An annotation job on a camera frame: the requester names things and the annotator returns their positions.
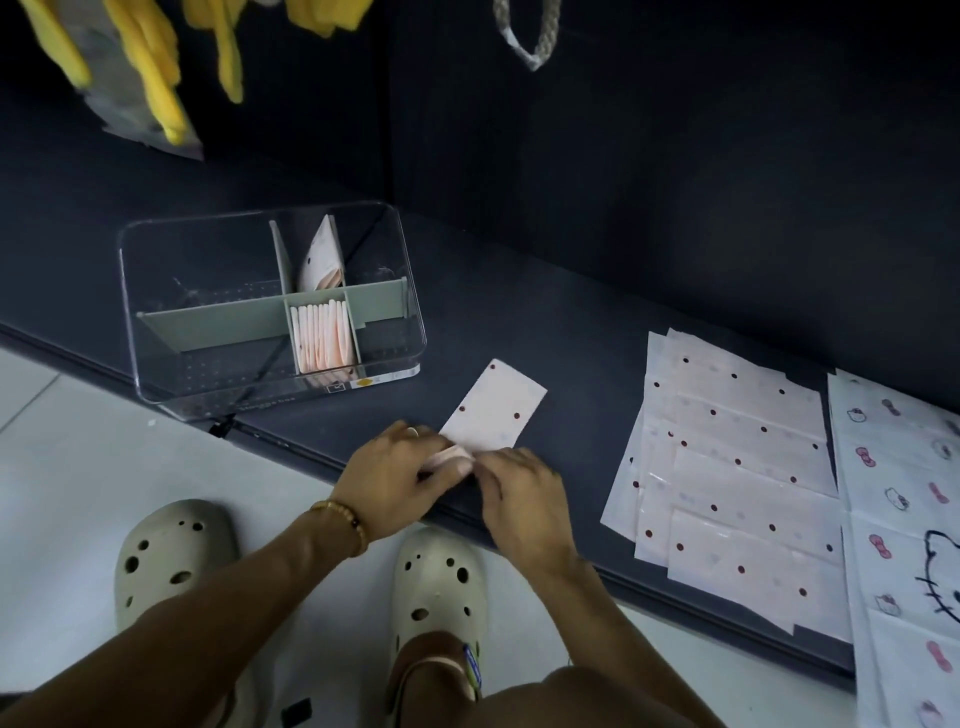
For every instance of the person's left hand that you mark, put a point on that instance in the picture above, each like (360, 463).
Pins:
(382, 480)

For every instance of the person's right hand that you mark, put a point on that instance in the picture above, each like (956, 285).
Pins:
(529, 510)

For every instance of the white dotted packaging bag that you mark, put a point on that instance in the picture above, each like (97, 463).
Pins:
(322, 255)
(495, 412)

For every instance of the pink bags row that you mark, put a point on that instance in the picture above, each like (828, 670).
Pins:
(347, 334)

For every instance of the clear plastic organizer box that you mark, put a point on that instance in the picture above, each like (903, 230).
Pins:
(225, 330)

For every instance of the stack of polka dot bags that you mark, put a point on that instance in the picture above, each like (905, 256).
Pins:
(750, 487)

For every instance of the person's left forearm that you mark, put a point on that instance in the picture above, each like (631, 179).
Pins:
(172, 637)

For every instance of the person's right forearm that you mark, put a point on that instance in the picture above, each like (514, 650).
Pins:
(622, 645)

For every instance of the person's right leg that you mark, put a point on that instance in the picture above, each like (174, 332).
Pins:
(570, 697)

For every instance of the cream right clog shoe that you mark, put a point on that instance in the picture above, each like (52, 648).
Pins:
(442, 577)

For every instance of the cream clog shoe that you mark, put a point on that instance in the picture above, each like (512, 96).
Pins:
(442, 577)
(172, 547)

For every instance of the cream left clog shoe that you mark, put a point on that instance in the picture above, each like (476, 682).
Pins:
(172, 547)

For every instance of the small black square object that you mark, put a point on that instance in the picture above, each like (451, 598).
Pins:
(298, 711)

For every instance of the dark blue sofa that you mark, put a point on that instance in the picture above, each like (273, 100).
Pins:
(675, 187)

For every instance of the grey plush toy yellow feet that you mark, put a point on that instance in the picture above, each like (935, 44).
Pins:
(154, 82)

